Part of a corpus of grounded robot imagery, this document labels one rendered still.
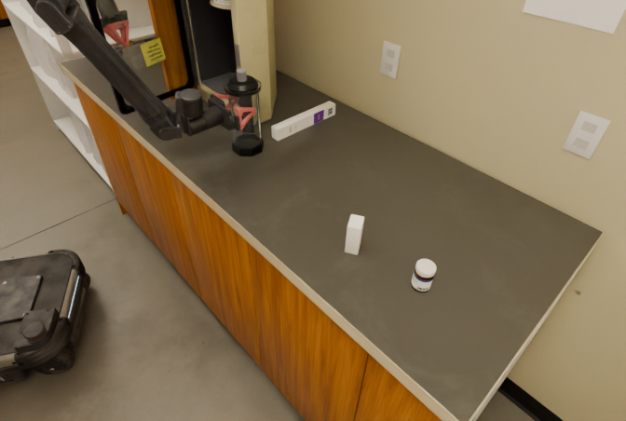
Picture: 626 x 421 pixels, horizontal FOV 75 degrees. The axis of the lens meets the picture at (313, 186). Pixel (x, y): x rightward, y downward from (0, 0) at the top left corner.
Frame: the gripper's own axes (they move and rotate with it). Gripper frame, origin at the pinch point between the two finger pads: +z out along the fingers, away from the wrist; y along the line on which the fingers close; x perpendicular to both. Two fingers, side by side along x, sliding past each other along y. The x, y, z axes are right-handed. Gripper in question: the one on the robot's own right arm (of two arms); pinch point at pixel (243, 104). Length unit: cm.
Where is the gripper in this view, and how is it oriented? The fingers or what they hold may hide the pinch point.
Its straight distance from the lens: 128.6
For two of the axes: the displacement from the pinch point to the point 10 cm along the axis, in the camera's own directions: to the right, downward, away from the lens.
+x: -0.2, 7.8, 6.3
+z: 7.3, -4.2, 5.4
